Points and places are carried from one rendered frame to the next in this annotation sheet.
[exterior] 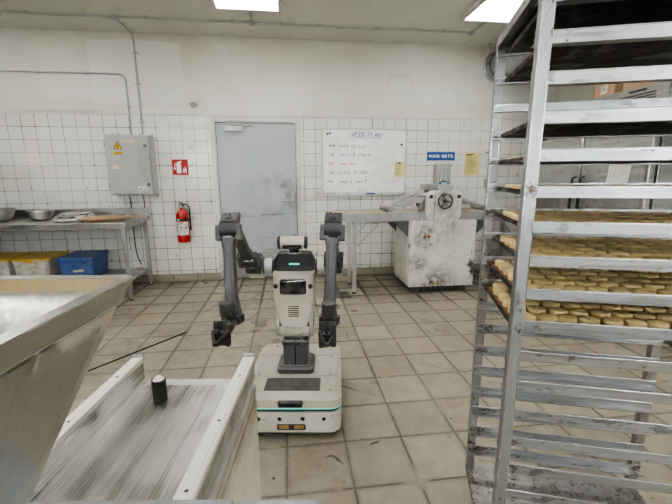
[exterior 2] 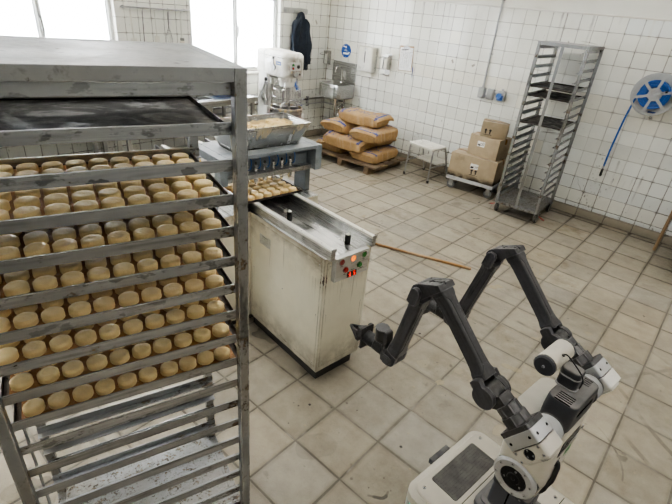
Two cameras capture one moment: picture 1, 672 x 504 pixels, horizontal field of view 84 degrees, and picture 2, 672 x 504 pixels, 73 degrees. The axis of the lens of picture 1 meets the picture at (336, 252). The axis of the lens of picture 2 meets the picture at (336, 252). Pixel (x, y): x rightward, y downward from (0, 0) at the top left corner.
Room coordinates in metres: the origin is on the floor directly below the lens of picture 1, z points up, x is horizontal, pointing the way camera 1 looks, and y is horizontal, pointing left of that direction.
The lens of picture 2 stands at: (2.33, -1.12, 1.96)
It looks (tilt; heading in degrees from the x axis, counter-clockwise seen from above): 28 degrees down; 136
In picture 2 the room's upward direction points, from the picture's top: 6 degrees clockwise
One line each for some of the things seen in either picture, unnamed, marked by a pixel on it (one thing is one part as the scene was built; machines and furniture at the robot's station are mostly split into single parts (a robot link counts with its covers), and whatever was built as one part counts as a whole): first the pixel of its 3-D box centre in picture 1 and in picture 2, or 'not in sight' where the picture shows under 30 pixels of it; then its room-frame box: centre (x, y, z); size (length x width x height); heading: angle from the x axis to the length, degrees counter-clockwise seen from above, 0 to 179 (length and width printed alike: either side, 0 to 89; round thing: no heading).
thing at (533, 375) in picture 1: (562, 378); (149, 469); (1.30, -0.86, 0.60); 0.64 x 0.03 x 0.03; 79
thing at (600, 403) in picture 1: (559, 399); (152, 487); (1.30, -0.86, 0.51); 0.64 x 0.03 x 0.03; 79
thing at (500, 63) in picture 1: (483, 279); (242, 360); (1.39, -0.57, 0.97); 0.03 x 0.03 x 1.70; 79
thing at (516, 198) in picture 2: not in sight; (545, 132); (0.13, 3.95, 0.93); 0.64 x 0.51 x 1.78; 100
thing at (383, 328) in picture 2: (329, 312); (386, 343); (1.47, 0.03, 0.81); 0.12 x 0.09 x 0.12; 178
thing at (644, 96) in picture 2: not in sight; (639, 129); (0.88, 4.40, 1.10); 0.41 x 0.17 x 1.10; 7
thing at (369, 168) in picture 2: not in sight; (356, 156); (-2.24, 3.48, 0.06); 1.20 x 0.80 x 0.11; 9
